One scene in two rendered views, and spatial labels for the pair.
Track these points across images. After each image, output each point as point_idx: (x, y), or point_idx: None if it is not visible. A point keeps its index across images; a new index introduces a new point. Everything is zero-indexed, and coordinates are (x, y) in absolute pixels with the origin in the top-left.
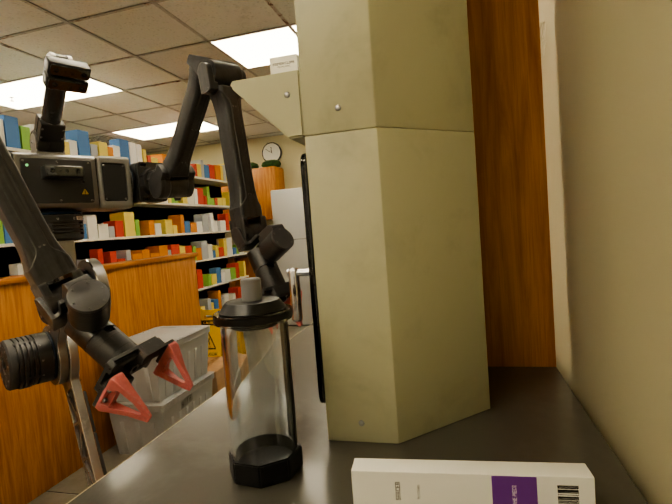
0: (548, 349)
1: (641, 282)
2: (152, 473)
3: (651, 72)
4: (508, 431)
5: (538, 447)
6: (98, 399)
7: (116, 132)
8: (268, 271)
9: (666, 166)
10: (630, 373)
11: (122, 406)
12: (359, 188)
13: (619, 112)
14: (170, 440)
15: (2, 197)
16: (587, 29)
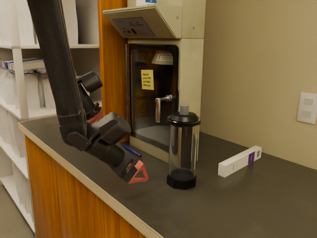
0: None
1: (252, 94)
2: (150, 203)
3: (269, 38)
4: (212, 147)
5: (225, 148)
6: (132, 177)
7: None
8: (88, 99)
9: (272, 64)
10: (239, 121)
11: (135, 178)
12: (196, 63)
13: (246, 42)
14: (121, 194)
15: (70, 65)
16: (225, 6)
